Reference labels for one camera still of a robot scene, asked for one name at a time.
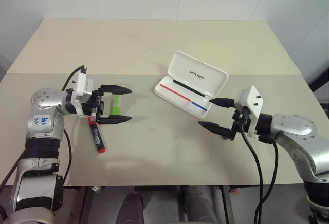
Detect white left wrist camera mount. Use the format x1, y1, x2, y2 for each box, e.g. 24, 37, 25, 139
67, 66, 95, 118

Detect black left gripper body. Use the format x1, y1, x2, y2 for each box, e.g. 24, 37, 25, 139
83, 88, 105, 122

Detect white hard pencil case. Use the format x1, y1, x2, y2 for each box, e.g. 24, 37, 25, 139
154, 51, 229, 119

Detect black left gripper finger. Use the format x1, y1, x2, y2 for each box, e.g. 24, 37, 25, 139
100, 84, 133, 97
96, 115, 133, 125

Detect dark rounded shape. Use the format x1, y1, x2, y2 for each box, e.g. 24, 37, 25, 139
116, 192, 145, 224
179, 185, 215, 224

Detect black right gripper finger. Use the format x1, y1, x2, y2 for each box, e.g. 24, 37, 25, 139
208, 97, 236, 108
198, 121, 232, 138

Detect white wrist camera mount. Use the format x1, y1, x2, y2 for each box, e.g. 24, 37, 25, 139
234, 85, 264, 139
67, 66, 95, 118

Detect black table frame leg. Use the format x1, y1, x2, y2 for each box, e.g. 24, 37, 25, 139
220, 185, 233, 224

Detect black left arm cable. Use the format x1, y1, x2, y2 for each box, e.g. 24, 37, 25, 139
61, 65, 87, 186

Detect black pen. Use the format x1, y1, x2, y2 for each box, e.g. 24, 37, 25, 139
172, 78, 207, 98

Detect white handwritten label sticker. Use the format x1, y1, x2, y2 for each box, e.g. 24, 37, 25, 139
33, 114, 51, 130

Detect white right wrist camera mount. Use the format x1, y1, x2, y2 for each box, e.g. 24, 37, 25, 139
234, 85, 264, 139

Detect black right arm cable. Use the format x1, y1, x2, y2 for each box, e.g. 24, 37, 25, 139
240, 121, 279, 224

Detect black marker with red caps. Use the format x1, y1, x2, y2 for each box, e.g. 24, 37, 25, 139
87, 117, 107, 154

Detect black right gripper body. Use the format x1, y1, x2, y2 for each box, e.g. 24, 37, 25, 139
225, 106, 252, 142

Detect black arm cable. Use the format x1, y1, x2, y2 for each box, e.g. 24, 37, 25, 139
61, 65, 87, 186
240, 121, 279, 224

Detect red and blue pen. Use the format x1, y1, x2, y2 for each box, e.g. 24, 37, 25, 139
159, 83, 208, 112

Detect green highlighter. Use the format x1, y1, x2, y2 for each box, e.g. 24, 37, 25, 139
111, 95, 122, 115

